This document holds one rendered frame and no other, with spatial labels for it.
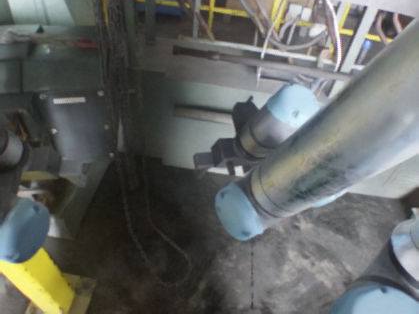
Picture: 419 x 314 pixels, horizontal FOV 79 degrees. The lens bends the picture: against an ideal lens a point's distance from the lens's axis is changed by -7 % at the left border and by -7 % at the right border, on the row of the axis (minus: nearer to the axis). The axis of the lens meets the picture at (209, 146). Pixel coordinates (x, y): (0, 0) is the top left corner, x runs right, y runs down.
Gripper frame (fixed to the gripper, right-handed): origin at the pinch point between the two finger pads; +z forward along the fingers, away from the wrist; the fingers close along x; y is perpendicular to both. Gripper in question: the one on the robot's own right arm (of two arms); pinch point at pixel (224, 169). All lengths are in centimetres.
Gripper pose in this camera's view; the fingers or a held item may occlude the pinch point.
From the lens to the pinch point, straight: 68.7
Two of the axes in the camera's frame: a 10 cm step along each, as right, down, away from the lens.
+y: 2.0, 9.1, -3.7
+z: -3.4, 4.2, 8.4
